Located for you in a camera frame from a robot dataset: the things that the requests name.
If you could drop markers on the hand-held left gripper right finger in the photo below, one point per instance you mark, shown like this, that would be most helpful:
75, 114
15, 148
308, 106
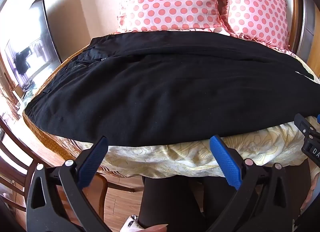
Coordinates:
225, 161

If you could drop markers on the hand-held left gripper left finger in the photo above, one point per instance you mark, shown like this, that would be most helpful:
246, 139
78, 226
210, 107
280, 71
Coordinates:
93, 156

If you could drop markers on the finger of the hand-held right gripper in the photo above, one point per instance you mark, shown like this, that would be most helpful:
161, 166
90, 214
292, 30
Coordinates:
303, 123

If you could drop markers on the black pants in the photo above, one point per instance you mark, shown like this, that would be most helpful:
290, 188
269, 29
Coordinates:
162, 91

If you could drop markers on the person's right hand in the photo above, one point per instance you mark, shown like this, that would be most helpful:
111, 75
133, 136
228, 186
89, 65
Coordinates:
310, 197

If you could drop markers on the person's left hand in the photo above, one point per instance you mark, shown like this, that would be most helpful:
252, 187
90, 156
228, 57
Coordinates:
156, 225

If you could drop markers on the person's right leg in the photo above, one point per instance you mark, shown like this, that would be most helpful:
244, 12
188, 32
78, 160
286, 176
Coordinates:
220, 204

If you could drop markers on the person's leg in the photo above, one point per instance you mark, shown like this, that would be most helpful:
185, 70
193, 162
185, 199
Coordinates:
220, 204
165, 202

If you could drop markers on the cream floral bedspread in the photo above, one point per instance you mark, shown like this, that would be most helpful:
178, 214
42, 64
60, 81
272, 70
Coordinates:
175, 158

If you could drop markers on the person's left leg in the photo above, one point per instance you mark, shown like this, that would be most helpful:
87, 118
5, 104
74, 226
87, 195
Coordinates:
165, 202

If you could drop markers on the white printed slipper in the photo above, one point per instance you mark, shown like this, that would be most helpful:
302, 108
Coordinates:
133, 223

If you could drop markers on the wooden chair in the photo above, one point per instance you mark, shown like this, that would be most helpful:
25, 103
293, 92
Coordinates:
15, 146

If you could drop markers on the glass television stand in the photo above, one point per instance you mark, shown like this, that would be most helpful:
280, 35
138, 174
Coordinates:
27, 92

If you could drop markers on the wooden headboard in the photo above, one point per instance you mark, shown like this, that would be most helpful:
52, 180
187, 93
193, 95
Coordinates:
299, 21

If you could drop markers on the flat screen television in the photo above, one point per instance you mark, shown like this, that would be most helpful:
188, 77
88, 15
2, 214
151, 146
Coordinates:
35, 46

